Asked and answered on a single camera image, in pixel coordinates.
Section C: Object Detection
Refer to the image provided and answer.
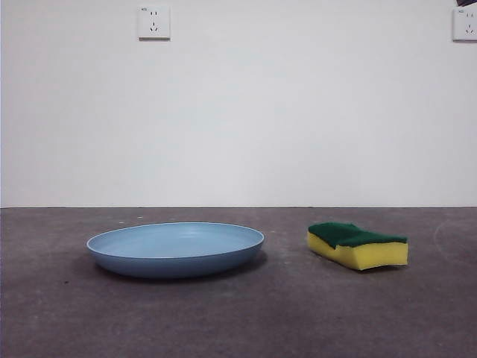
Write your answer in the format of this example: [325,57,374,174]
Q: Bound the yellow sponge with green pad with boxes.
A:
[307,222,409,272]

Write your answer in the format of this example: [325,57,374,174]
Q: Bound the blue round plate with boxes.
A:
[86,222,267,279]

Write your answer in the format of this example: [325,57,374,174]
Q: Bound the white wall socket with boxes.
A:
[452,7,477,43]
[138,5,172,41]

